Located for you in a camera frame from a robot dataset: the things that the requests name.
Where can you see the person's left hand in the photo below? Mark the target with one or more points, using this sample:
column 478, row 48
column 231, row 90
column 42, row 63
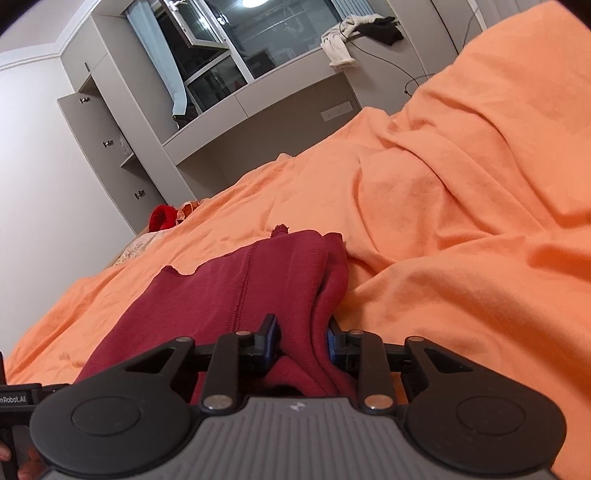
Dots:
column 4, row 453

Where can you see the white wall socket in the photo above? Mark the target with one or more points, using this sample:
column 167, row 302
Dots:
column 337, row 111

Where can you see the white cloth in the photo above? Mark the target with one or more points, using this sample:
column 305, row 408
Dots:
column 339, row 44

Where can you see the window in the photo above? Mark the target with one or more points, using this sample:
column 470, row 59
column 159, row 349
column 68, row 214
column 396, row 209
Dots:
column 258, row 37

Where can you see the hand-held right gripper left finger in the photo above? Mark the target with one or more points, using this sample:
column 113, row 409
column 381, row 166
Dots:
column 272, row 337

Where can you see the orange frilled cloth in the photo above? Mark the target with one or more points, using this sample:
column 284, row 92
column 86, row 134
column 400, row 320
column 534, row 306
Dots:
column 189, row 210

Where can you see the orange blanket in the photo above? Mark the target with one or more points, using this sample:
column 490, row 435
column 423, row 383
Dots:
column 438, row 221

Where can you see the light blue curtain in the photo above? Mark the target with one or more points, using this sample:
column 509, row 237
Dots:
column 159, row 50

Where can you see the grey window ledge cabinet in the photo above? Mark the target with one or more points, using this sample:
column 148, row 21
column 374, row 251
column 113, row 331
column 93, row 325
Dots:
column 258, row 110

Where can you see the pale patterned pillow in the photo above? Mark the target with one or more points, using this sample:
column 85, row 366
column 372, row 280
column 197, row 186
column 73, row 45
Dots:
column 141, row 247

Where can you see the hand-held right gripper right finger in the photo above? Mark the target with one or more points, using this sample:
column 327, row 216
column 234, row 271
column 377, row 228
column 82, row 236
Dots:
column 330, row 344

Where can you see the bright red cloth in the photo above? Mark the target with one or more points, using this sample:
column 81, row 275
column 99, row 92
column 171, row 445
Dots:
column 162, row 218

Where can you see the dark cloth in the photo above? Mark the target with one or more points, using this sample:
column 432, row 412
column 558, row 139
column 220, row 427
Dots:
column 184, row 117

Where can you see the grey built-in wardrobe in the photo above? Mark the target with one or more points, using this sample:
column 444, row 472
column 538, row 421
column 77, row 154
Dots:
column 115, row 138

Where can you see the black cloth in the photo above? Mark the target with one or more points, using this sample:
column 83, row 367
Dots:
column 383, row 27

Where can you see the dark red garment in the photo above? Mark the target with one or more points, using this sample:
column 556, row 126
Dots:
column 207, row 300

